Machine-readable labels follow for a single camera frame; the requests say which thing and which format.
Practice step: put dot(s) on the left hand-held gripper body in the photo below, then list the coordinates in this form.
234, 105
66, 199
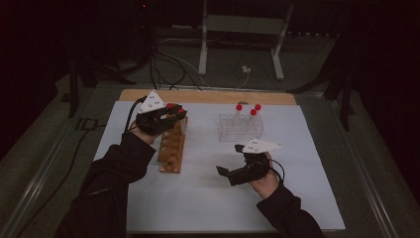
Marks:
153, 120

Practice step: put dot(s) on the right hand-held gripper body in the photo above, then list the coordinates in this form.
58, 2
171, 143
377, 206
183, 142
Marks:
249, 168

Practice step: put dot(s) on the clear plastic test tube rack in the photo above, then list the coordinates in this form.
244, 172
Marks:
241, 132

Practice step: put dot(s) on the wooden test tube rack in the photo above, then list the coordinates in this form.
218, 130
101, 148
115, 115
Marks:
171, 148

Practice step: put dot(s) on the person's left hand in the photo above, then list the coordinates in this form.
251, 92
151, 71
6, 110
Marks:
145, 137

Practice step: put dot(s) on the person's right hand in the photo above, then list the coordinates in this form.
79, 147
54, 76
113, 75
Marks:
267, 186

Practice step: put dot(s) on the white table mat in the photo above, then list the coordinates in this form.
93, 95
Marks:
204, 198

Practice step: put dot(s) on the grey metal stand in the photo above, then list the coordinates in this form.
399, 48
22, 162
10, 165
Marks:
203, 49

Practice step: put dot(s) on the white plug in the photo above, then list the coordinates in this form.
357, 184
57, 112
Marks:
246, 69

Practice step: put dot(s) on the black stand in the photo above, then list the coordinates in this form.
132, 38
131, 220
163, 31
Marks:
73, 89
345, 99

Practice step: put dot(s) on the metal floor rail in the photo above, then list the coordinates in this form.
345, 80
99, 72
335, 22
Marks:
373, 198
36, 188

